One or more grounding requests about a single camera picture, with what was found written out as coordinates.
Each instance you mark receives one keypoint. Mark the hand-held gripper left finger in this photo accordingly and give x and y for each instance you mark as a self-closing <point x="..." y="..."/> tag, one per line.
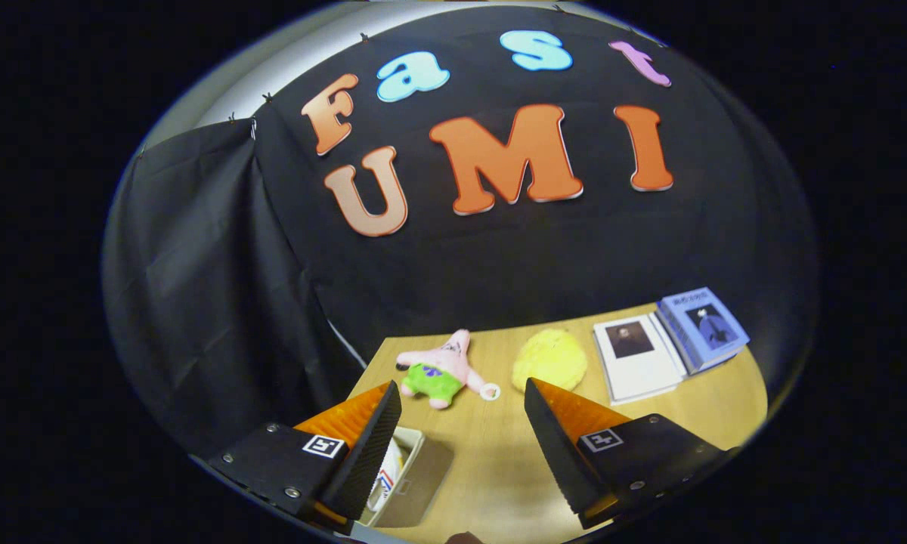
<point x="370" y="453"/>

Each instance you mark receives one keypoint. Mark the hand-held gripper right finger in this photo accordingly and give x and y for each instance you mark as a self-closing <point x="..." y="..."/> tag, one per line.
<point x="555" y="446"/>

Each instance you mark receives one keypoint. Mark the white striped canvas shoe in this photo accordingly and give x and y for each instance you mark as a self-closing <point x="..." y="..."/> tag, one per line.
<point x="388" y="472"/>

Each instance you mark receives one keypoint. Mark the beige fabric storage box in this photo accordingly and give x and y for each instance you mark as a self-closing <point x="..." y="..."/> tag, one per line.
<point x="427" y="483"/>

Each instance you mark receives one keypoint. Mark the yellow fluffy plush toy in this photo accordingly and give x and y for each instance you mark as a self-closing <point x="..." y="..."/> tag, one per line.
<point x="550" y="359"/>

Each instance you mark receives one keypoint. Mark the white book with dark photo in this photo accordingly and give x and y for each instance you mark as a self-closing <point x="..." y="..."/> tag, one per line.
<point x="642" y="378"/>

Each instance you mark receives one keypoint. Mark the pink star plush toy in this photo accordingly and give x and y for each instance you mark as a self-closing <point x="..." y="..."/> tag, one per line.
<point x="446" y="370"/>

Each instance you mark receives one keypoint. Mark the blue book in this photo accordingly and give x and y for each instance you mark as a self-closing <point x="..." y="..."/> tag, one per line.
<point x="707" y="325"/>

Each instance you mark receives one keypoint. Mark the black backdrop cloth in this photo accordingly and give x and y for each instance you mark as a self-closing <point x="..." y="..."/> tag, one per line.
<point x="499" y="257"/>

